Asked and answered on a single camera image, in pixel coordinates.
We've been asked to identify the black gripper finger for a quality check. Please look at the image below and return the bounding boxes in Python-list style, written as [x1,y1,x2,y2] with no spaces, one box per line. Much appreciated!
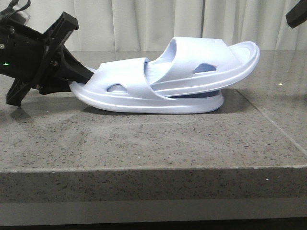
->
[286,0,307,28]

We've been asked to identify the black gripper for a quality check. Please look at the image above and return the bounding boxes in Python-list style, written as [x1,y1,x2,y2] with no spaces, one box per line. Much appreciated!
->
[0,12,94,106]

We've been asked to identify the light blue slipper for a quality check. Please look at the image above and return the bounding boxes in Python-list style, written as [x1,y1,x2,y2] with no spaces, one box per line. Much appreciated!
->
[70,57,224,114]

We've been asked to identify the light blue slipper inserted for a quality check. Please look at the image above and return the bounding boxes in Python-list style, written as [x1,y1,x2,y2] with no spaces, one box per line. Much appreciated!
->
[144,37,260,97]

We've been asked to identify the beige pleated curtain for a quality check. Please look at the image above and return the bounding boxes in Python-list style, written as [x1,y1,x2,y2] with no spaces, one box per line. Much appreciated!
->
[24,0,307,51]

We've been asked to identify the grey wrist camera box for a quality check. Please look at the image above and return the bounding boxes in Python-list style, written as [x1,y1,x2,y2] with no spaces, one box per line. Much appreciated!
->
[9,0,31,25]

